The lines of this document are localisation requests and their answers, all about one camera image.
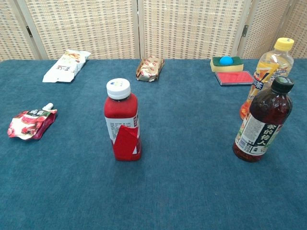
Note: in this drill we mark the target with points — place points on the red juice bottle white cap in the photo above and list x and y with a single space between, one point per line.
121 110

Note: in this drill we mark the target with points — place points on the dark tea bottle black cap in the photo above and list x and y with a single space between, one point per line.
268 107

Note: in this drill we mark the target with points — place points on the gold wrapped snack pack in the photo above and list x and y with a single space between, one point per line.
148 69

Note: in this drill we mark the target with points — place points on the blue table cloth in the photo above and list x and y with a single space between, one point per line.
168 191

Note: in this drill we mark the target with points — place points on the yellow green sponge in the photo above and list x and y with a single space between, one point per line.
227 68

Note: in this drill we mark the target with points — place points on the red ink pad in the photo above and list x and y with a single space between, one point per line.
233 77

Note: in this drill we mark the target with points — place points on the blue ball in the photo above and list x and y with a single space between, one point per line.
226 60

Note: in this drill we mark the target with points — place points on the white snack bag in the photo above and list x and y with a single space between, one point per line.
64 69

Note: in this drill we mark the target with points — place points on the woven folding screen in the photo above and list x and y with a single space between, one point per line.
84 24

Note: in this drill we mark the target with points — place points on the black screen hinge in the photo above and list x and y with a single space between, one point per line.
29 31
245 30

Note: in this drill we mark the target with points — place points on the red jelly spout pouch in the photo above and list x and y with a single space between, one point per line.
26 124

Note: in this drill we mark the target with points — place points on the iced tea bottle yellow cap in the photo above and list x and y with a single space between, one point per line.
275 60

